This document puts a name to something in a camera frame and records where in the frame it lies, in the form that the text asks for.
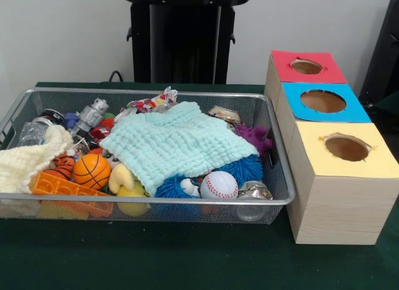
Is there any silver wire mesh bin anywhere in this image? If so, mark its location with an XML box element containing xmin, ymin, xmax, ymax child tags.
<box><xmin>0</xmin><ymin>87</ymin><xmax>296</xmax><ymax>225</ymax></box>

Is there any white toy baseball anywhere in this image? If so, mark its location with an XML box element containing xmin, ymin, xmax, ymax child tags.
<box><xmin>200</xmin><ymin>170</ymin><xmax>239</xmax><ymax>200</ymax></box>

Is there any black upright panel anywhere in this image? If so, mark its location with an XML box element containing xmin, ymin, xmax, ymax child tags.
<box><xmin>358</xmin><ymin>0</ymin><xmax>399</xmax><ymax>109</ymax></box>

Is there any orange plastic building block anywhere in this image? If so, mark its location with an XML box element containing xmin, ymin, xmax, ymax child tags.
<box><xmin>31</xmin><ymin>171</ymin><xmax>115</xmax><ymax>218</ymax></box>

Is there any purple spiky rubber toy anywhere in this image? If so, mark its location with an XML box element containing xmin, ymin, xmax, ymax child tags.
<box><xmin>235</xmin><ymin>123</ymin><xmax>274</xmax><ymax>158</ymax></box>

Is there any mint green waffle cloth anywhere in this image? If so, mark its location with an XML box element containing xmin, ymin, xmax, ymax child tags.
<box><xmin>99</xmin><ymin>101</ymin><xmax>260</xmax><ymax>198</ymax></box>

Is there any blue spiky rubber ball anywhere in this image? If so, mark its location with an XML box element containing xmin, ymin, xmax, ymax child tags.
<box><xmin>214</xmin><ymin>154</ymin><xmax>264</xmax><ymax>186</ymax></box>
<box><xmin>155</xmin><ymin>174</ymin><xmax>202</xmax><ymax>199</ymax></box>

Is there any wooden box with three holes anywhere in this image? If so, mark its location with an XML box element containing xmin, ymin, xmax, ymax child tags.
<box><xmin>264</xmin><ymin>49</ymin><xmax>399</xmax><ymax>246</ymax></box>

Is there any silver toy robot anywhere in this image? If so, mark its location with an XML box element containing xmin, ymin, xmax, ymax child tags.
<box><xmin>67</xmin><ymin>98</ymin><xmax>110</xmax><ymax>137</ymax></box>

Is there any orange toy basketball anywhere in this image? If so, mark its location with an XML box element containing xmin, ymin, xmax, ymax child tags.
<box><xmin>73</xmin><ymin>153</ymin><xmax>112</xmax><ymax>191</ymax></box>

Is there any cream knitted cloth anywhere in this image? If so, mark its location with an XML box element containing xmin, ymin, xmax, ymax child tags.
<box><xmin>0</xmin><ymin>124</ymin><xmax>74</xmax><ymax>194</ymax></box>

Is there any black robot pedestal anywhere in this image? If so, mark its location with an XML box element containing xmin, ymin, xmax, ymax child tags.
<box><xmin>120</xmin><ymin>0</ymin><xmax>252</xmax><ymax>85</ymax></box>

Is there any colourful dotted cloth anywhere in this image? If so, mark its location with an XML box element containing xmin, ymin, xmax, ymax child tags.
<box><xmin>126</xmin><ymin>86</ymin><xmax>178</xmax><ymax>114</ymax></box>

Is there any crushed silver can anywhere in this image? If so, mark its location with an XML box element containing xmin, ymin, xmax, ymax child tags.
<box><xmin>238</xmin><ymin>180</ymin><xmax>274</xmax><ymax>201</ymax></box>

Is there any dark green side table cloth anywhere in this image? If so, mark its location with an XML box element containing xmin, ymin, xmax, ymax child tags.
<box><xmin>372</xmin><ymin>90</ymin><xmax>399</xmax><ymax>112</ymax></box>

